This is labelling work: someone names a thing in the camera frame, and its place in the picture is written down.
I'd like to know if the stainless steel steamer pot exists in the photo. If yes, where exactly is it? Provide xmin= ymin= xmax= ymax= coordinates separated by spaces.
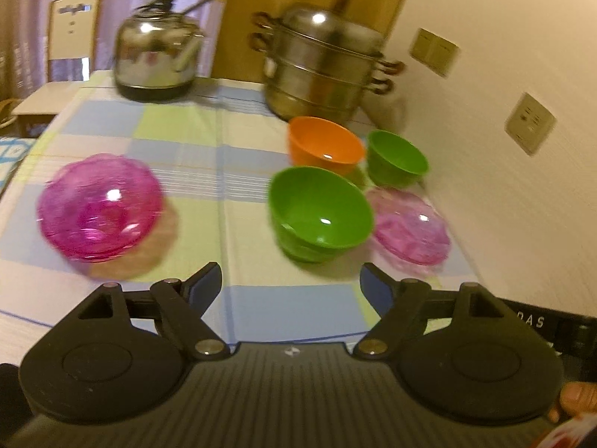
xmin=249 ymin=0 xmax=406 ymax=124

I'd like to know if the beige wall socket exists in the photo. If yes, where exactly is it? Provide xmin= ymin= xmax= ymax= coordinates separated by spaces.
xmin=504 ymin=92 xmax=557 ymax=156

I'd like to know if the large green plastic bowl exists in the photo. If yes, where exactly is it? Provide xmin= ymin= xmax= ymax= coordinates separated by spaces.
xmin=267 ymin=165 xmax=375 ymax=263

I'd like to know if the magenta glass plate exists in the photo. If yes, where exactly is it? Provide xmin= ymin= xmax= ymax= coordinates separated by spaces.
xmin=36 ymin=152 xmax=165 ymax=263

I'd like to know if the orange plastic bowl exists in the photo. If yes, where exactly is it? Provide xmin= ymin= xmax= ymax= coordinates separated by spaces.
xmin=287 ymin=116 xmax=366 ymax=179

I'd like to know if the checked pastel tablecloth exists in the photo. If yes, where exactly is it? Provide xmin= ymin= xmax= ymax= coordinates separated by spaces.
xmin=0 ymin=71 xmax=490 ymax=351

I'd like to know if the beige wall switch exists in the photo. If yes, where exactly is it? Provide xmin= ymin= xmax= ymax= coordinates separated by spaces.
xmin=409 ymin=28 xmax=460 ymax=78

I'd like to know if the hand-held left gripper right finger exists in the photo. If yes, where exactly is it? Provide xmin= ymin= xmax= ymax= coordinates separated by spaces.
xmin=352 ymin=262 xmax=516 ymax=360

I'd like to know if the person's right hand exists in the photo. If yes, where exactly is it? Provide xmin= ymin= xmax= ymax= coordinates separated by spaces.
xmin=548 ymin=380 xmax=597 ymax=425

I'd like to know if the red white cloth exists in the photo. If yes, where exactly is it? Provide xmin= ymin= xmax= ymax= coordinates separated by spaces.
xmin=535 ymin=416 xmax=597 ymax=448

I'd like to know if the blue white patterned cloth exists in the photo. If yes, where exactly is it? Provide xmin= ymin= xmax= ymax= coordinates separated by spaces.
xmin=0 ymin=135 xmax=32 ymax=185

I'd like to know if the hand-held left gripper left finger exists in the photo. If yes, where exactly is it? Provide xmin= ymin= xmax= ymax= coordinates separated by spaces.
xmin=70 ymin=262 xmax=230 ymax=361

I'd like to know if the cream wooden chair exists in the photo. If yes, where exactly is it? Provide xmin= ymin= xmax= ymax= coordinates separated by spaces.
xmin=12 ymin=0 xmax=102 ymax=136

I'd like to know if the pale pink glass plate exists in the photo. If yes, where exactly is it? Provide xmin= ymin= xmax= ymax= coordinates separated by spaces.
xmin=366 ymin=187 xmax=452 ymax=267

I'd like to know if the small green plastic bowl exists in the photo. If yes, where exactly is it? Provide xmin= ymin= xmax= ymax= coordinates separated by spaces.
xmin=366 ymin=129 xmax=430 ymax=188

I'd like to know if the stainless steel kettle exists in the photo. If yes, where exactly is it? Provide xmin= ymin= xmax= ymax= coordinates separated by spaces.
xmin=113 ymin=0 xmax=218 ymax=102

